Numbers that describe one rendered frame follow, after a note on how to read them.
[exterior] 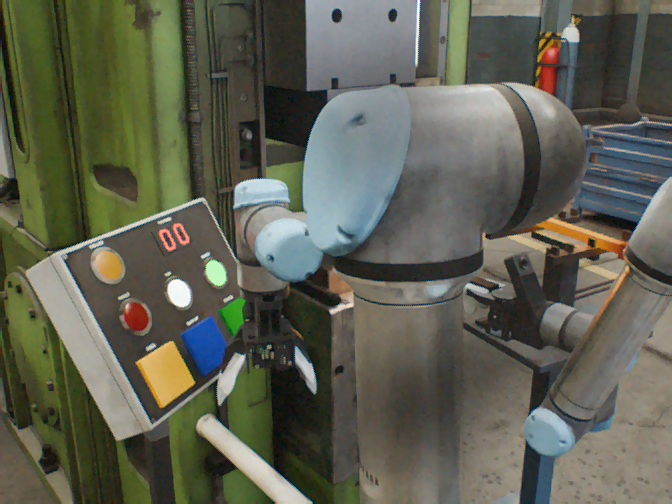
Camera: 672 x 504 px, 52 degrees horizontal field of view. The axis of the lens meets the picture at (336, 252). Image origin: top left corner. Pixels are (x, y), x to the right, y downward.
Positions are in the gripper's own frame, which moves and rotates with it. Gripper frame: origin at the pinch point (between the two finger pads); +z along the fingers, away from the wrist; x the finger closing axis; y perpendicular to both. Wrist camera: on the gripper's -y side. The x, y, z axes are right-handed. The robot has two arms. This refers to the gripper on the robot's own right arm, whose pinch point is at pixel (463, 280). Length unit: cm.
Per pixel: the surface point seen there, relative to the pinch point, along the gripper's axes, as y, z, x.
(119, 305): -10, 8, -66
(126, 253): -16, 14, -62
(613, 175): 59, 171, 362
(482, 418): 100, 65, 93
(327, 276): 4.1, 27.9, -12.4
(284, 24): -48, 34, -17
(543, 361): 27.3, -0.9, 28.9
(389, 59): -41.0, 27.0, 4.5
